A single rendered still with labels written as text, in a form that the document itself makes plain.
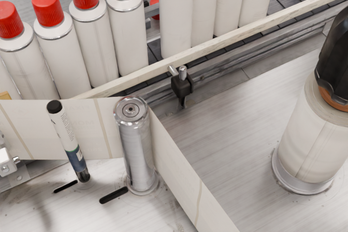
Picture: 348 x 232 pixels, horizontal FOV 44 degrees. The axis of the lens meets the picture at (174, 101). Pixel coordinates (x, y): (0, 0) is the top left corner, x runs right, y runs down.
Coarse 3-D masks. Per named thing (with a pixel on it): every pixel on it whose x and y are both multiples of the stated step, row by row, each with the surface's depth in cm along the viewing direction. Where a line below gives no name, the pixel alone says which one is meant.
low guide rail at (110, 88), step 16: (320, 0) 76; (272, 16) 74; (288, 16) 75; (240, 32) 72; (256, 32) 74; (192, 48) 70; (208, 48) 70; (160, 64) 68; (176, 64) 69; (128, 80) 66; (144, 80) 68; (80, 96) 65; (96, 96) 65
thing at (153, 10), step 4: (156, 4) 69; (144, 8) 68; (148, 8) 68; (152, 8) 68; (156, 8) 68; (144, 12) 68; (148, 12) 68; (152, 12) 69; (156, 12) 69; (144, 16) 68; (148, 16) 69; (152, 16) 69; (40, 48) 64; (44, 56) 64; (4, 64) 62
